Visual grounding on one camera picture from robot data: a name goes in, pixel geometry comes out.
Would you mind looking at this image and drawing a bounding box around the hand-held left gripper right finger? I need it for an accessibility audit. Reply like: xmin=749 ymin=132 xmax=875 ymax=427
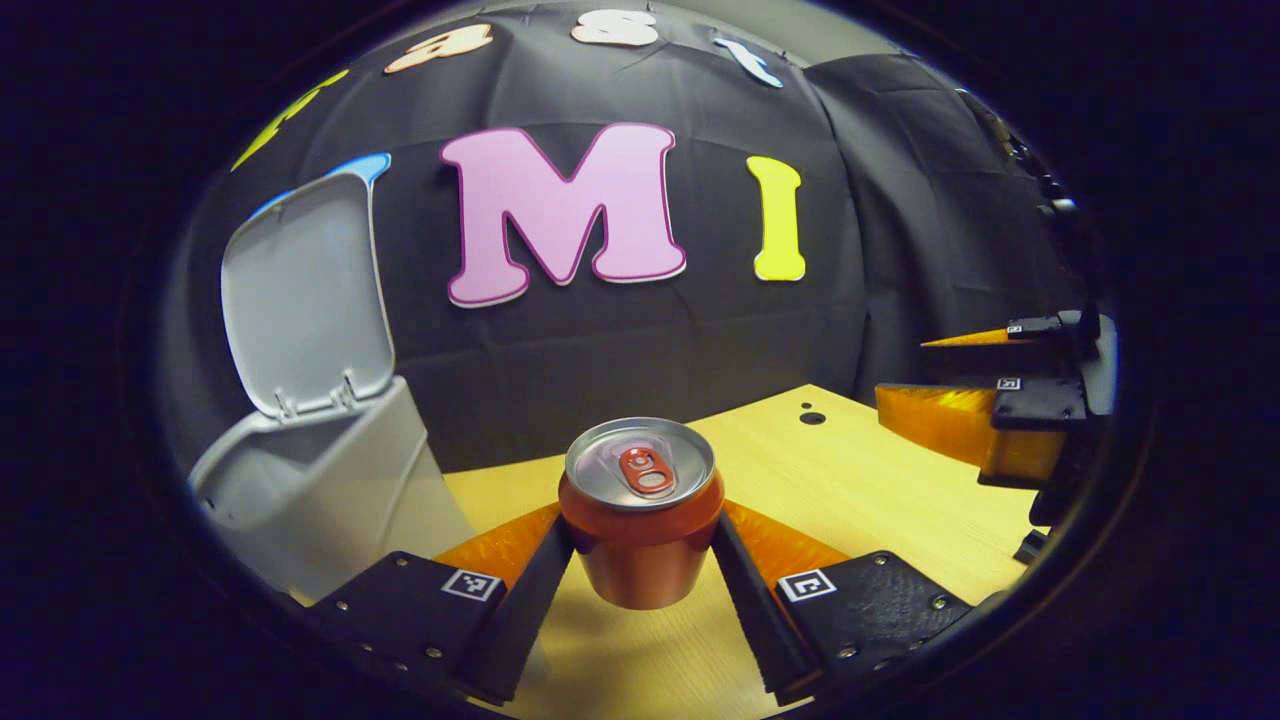
xmin=710 ymin=500 xmax=976 ymax=706

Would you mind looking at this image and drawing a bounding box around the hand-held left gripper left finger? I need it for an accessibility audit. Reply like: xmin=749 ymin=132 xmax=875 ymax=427
xmin=305 ymin=500 xmax=576 ymax=706

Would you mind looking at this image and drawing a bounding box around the red pop can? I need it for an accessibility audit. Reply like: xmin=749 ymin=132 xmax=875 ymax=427
xmin=557 ymin=417 xmax=726 ymax=611

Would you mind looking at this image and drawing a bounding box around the white desktop garbage bin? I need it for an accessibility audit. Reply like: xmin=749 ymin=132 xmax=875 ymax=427
xmin=188 ymin=168 xmax=476 ymax=601

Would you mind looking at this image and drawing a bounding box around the wooden desktop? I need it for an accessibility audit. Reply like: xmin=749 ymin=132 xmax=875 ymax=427
xmin=440 ymin=383 xmax=1046 ymax=720

